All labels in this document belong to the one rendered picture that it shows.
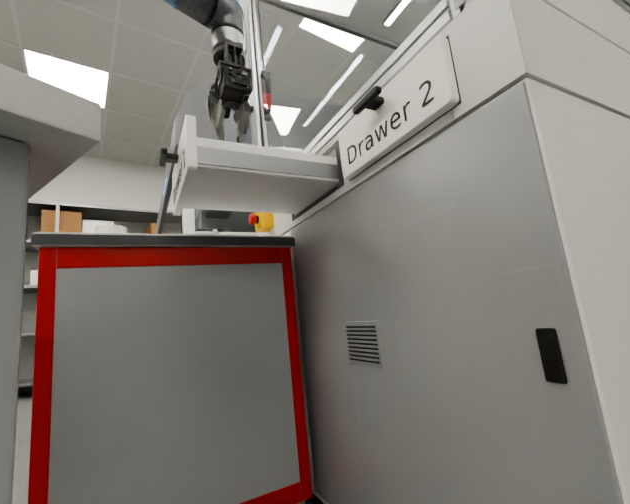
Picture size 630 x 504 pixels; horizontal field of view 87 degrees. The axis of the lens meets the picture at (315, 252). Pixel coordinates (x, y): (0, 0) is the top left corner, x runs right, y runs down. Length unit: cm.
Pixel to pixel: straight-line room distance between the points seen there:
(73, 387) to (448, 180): 79
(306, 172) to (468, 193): 36
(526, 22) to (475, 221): 26
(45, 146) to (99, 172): 489
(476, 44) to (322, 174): 37
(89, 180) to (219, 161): 459
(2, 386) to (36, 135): 21
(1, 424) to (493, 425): 52
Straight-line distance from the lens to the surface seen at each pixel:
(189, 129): 69
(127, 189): 524
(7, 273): 37
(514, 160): 49
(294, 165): 75
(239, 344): 88
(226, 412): 89
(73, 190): 519
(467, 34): 60
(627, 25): 96
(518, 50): 54
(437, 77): 59
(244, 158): 71
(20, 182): 39
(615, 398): 49
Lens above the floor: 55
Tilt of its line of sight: 10 degrees up
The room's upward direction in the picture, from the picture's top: 6 degrees counter-clockwise
